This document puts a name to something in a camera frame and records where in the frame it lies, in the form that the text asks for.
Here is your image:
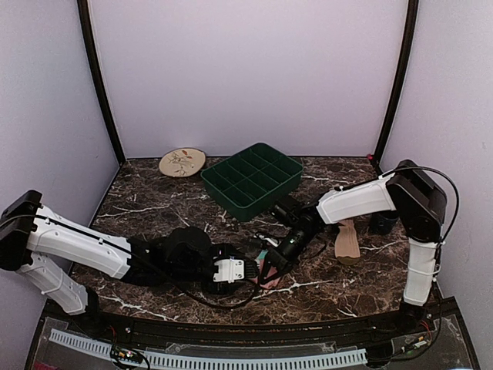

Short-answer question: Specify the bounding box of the dark blue mug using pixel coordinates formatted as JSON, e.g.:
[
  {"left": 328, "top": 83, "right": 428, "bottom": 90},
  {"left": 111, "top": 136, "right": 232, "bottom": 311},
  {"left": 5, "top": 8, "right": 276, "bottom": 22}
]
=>
[{"left": 369, "top": 211, "right": 399, "bottom": 235}]

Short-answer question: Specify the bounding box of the small circuit board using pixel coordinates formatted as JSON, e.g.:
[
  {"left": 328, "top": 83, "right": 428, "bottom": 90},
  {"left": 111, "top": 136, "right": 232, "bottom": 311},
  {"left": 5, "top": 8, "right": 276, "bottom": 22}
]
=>
[{"left": 109, "top": 345, "right": 143, "bottom": 365}]

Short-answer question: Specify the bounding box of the right black frame post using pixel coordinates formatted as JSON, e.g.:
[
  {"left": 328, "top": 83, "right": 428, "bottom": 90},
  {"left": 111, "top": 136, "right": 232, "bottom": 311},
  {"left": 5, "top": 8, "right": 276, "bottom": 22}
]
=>
[{"left": 371, "top": 0, "right": 419, "bottom": 169}]

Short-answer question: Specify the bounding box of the beige floral plate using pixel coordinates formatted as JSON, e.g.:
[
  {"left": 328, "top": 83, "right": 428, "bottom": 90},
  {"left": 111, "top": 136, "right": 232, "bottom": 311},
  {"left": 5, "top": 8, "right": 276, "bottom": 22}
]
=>
[{"left": 159, "top": 148, "right": 206, "bottom": 178}]

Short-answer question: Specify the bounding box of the pink patterned sock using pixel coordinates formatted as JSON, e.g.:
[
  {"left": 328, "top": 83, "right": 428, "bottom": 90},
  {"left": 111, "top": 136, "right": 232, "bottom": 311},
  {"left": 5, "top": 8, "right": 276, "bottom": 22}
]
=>
[{"left": 254, "top": 250, "right": 282, "bottom": 290}]

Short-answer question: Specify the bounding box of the white slotted cable duct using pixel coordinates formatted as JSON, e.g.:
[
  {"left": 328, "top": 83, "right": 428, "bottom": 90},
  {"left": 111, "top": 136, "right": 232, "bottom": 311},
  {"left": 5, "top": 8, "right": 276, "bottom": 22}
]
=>
[{"left": 49, "top": 328, "right": 367, "bottom": 369}]

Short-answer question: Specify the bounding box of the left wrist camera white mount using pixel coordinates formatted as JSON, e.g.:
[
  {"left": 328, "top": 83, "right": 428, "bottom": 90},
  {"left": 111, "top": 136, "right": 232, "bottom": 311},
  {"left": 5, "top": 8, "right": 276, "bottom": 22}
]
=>
[{"left": 213, "top": 258, "right": 245, "bottom": 284}]

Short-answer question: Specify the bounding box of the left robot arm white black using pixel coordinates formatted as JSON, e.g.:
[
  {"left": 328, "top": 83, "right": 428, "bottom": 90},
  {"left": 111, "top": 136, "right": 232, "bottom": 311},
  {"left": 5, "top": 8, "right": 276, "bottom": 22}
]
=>
[{"left": 1, "top": 190, "right": 259, "bottom": 336}]

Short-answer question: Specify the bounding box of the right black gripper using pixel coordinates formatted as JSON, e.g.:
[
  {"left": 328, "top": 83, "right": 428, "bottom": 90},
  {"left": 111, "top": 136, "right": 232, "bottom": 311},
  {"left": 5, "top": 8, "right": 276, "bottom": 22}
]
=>
[{"left": 260, "top": 225, "right": 318, "bottom": 284}]

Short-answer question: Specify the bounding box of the beige striped sock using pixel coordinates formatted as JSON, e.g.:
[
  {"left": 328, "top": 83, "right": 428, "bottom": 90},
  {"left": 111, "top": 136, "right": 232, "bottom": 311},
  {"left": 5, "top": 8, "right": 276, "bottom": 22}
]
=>
[{"left": 334, "top": 220, "right": 361, "bottom": 266}]

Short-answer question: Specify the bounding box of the green divided organizer tray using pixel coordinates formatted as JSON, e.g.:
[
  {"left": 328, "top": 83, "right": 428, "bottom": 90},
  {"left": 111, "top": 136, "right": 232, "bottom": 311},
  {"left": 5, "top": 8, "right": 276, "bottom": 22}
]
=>
[{"left": 200, "top": 143, "right": 304, "bottom": 222}]

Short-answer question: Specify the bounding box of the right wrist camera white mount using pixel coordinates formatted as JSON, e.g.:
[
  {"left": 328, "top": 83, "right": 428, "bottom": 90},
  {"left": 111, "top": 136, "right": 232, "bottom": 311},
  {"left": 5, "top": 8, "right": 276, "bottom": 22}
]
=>
[{"left": 249, "top": 232, "right": 280, "bottom": 250}]

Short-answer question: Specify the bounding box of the black frame post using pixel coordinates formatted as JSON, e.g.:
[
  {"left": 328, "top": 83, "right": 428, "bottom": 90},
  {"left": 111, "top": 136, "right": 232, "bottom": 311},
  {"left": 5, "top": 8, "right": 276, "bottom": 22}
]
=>
[
  {"left": 371, "top": 0, "right": 419, "bottom": 169},
  {"left": 76, "top": 0, "right": 126, "bottom": 166}
]

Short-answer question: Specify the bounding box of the black front table rail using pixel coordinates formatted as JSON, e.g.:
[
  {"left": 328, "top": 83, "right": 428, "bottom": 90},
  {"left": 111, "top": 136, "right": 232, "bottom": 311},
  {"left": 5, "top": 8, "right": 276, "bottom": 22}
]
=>
[{"left": 82, "top": 311, "right": 419, "bottom": 346}]

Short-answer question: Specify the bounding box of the left black frame post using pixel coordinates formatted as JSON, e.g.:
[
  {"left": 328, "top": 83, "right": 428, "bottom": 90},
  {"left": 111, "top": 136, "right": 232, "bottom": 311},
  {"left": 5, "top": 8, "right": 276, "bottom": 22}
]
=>
[{"left": 76, "top": 0, "right": 126, "bottom": 166}]

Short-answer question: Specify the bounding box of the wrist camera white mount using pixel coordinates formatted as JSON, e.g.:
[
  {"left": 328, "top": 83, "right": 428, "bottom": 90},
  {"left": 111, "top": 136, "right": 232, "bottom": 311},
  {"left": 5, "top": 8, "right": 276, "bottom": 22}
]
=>
[
  {"left": 249, "top": 232, "right": 280, "bottom": 250},
  {"left": 213, "top": 258, "right": 245, "bottom": 284}
]

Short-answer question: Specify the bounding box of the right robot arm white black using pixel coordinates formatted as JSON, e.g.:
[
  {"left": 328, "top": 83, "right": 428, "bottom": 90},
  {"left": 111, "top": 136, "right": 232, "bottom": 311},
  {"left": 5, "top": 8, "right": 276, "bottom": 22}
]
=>
[{"left": 258, "top": 160, "right": 450, "bottom": 335}]

